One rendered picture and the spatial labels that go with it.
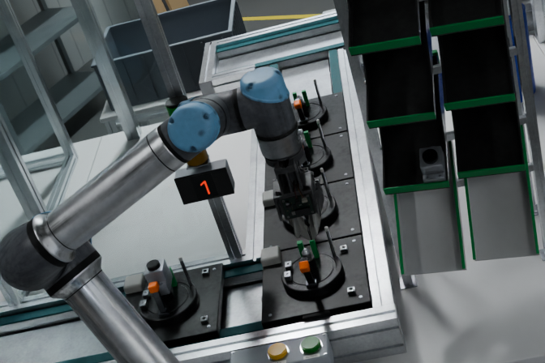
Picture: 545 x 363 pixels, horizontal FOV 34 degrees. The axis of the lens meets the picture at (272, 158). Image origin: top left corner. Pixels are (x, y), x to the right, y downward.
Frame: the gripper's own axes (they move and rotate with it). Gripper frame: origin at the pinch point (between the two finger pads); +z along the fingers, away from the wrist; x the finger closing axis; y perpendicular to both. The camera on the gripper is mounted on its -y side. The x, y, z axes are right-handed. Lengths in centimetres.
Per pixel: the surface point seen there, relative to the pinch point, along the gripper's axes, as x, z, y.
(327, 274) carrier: -1.5, 24.3, -16.8
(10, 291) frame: -81, 23, -33
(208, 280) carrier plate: -30.0, 26.3, -26.0
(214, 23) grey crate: -50, 50, -245
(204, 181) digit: -23.5, 1.4, -29.1
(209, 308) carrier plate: -29.2, 26.3, -15.9
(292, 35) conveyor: -9, 29, -162
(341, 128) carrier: 5, 27, -83
